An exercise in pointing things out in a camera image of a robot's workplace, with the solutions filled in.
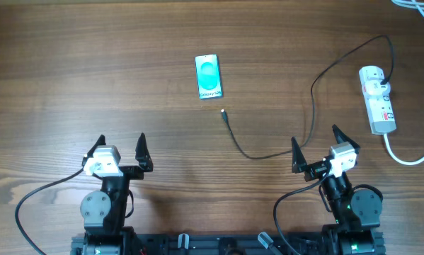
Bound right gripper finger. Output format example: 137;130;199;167
332;125;360;153
291;137;308;174

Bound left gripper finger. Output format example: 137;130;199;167
81;135;106;166
135;132;154;172

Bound black charging cable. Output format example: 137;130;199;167
220;34;396;161

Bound teal screen smartphone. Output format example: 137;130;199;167
195;55;223;100

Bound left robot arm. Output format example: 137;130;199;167
70;134;154;255

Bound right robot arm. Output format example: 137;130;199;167
287;125;386;254

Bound white charger plug adapter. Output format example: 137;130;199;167
362;79;391;97

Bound white power strip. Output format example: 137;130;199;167
359;66;396;135

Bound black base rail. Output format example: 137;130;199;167
70;232;386;255

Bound white cable bundle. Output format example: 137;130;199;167
391;0;424;36

